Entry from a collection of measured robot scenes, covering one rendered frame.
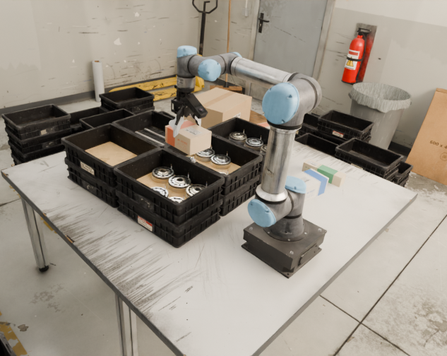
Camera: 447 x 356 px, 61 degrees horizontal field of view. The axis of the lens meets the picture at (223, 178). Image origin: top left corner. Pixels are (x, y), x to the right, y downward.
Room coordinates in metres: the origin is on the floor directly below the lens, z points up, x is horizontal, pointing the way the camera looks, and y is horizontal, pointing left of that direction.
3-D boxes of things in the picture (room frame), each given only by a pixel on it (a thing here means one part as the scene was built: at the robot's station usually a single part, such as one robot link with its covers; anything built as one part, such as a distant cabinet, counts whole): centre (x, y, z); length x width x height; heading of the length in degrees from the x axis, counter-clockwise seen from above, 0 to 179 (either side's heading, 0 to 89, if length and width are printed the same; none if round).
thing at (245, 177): (1.67, 0.06, 0.87); 0.40 x 0.30 x 0.11; 54
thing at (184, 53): (1.50, 0.18, 1.39); 0.09 x 0.08 x 0.11; 48
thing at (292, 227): (1.28, -0.28, 0.85); 0.15 x 0.15 x 0.10
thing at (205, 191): (1.42, 0.23, 0.92); 0.40 x 0.30 x 0.02; 54
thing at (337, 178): (1.92, -0.57, 0.73); 0.24 x 0.06 x 0.06; 53
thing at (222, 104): (2.51, 0.08, 0.80); 0.40 x 0.30 x 0.20; 152
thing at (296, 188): (1.28, -0.27, 0.97); 0.13 x 0.12 x 0.14; 139
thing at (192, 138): (1.48, 0.17, 1.08); 0.16 x 0.12 x 0.07; 49
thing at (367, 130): (3.11, -1.01, 0.37); 0.42 x 0.34 x 0.46; 49
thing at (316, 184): (1.73, -0.44, 0.74); 0.20 x 0.12 x 0.09; 132
